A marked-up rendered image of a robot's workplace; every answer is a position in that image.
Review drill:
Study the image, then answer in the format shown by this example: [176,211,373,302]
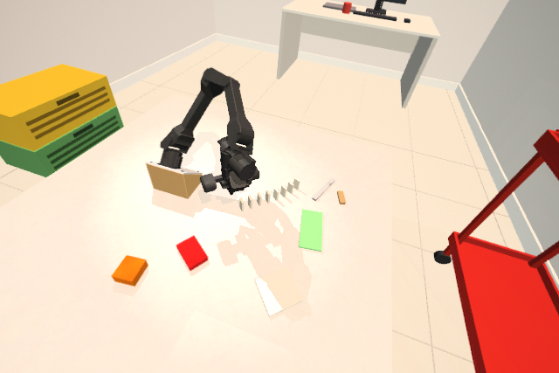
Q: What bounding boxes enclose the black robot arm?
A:
[157,68,256,192]

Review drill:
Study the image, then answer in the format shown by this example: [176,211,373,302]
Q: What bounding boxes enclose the red flat block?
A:
[176,235,209,271]

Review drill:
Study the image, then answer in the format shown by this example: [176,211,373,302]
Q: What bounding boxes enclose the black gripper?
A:
[200,163,260,195]

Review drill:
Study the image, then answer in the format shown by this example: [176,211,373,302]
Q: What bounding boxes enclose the light green flat rectangular block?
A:
[299,209,323,252]

